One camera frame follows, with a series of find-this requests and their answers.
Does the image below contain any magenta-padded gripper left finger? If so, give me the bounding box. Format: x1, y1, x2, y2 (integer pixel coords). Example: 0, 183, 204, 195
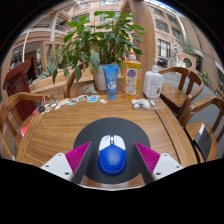
40, 141, 93, 185

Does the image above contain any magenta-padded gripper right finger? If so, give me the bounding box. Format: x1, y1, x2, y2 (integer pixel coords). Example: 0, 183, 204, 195
133, 142, 184, 185

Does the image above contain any blue and white computer mouse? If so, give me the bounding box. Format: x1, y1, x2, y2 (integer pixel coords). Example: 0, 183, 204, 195
97, 134, 128, 177

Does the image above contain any dark grey round mouse pad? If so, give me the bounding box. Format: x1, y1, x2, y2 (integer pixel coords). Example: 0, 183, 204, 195
73, 117, 152, 184

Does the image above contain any red paper shopping bag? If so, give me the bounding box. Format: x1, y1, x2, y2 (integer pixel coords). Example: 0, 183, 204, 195
20, 109, 40, 138

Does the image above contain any beige flat sticker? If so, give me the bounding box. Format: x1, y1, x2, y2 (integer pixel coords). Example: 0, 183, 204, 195
58, 98, 71, 107

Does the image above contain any wooden armchair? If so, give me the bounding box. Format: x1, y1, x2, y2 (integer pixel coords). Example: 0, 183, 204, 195
0, 92, 54, 161
63, 68, 96, 99
158, 66, 205, 121
179, 95, 224, 163

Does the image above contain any clear plastic bag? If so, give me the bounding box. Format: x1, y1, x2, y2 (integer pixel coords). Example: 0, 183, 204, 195
131, 98, 156, 110

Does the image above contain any white pump bottle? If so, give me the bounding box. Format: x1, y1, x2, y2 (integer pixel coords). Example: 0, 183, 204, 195
142, 58, 165, 100

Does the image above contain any orange dish soap bottle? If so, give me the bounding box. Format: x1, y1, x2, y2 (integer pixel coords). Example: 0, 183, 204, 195
121, 48, 142, 100

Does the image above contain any dark red wooden lectern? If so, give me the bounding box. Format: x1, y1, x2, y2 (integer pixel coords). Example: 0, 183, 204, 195
3, 59, 34, 118

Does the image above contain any blue squeeze tube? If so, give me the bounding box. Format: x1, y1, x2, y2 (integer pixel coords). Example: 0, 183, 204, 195
102, 63, 120, 100

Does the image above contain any green plant in white pot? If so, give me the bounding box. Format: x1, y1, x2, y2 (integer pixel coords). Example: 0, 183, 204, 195
51, 10, 146, 92

